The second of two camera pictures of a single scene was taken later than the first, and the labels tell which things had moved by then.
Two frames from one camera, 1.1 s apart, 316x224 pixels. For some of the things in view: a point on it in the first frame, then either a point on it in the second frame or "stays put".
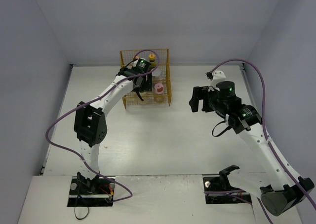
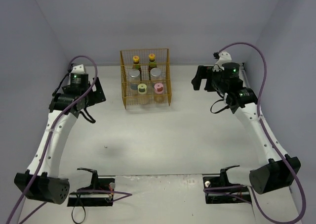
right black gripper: [204, 99] to [202, 73]
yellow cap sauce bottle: [152, 61] stays put
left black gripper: [144, 84] to [98, 93]
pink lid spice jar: [159, 96] stays put
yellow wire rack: [161, 87] stays put
